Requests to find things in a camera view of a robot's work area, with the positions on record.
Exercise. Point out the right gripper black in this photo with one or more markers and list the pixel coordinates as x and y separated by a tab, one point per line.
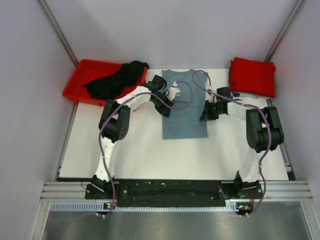
207	115

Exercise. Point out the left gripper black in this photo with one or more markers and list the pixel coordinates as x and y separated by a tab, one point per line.
164	110

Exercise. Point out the blue grey t shirt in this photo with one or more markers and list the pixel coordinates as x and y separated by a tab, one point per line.
186	124

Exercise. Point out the red t shirt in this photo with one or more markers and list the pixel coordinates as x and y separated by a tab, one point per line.
252	77

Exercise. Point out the red plastic bin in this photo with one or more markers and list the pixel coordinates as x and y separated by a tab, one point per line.
89	70

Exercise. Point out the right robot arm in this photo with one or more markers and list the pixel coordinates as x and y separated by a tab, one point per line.
264	133

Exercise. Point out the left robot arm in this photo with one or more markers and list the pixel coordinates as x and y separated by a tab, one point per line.
115	121

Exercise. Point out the black t shirt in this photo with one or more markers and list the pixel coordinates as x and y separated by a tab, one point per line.
113	85

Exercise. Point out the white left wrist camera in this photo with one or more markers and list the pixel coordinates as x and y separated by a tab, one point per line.
173	91

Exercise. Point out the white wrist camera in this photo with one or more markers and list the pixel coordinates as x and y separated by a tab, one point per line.
173	91
212	95

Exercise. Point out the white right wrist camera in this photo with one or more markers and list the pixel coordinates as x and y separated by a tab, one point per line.
212	95

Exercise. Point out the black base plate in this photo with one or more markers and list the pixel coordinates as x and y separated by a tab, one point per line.
167	193

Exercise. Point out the aluminium frame rail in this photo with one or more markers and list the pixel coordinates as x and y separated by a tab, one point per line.
276	191

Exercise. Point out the grey slotted cable duct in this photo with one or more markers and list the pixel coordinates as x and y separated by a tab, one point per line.
105	208

